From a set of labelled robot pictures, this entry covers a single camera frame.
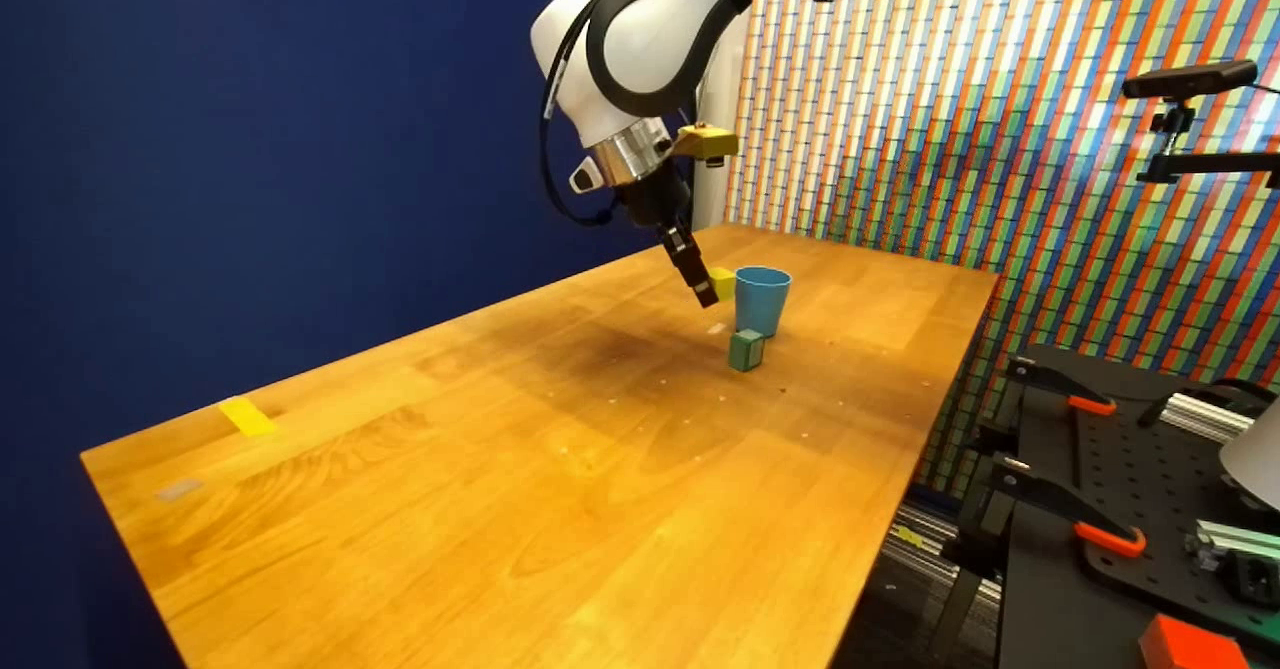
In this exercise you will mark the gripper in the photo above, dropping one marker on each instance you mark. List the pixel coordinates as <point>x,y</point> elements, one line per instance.
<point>657,199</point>

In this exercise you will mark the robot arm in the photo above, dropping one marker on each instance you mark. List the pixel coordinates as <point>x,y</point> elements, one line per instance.
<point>640,39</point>

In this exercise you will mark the yellow block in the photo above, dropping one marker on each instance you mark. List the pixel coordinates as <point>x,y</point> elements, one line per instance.
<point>724,281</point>

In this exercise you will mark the blue cup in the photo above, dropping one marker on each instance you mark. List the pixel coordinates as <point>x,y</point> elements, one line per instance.
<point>762,301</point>

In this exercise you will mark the green block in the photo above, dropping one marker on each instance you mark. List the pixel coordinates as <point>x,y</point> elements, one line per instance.
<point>745,351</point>

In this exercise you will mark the orange block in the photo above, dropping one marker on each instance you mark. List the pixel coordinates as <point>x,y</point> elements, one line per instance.
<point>1190,646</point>

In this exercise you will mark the yellow tape strip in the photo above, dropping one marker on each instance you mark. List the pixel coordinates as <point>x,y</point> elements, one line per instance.
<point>246,416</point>

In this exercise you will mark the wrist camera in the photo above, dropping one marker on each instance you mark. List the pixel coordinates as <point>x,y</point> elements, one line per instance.
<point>706,139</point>

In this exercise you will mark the camera on mount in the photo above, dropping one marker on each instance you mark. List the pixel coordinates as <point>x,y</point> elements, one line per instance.
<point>1190,81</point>

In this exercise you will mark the silver aluminium rail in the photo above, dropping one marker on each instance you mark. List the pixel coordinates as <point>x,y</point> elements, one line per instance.
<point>1205,417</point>

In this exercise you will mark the silver metal bracket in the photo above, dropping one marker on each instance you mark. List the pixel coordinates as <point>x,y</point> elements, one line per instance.
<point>1238,554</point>

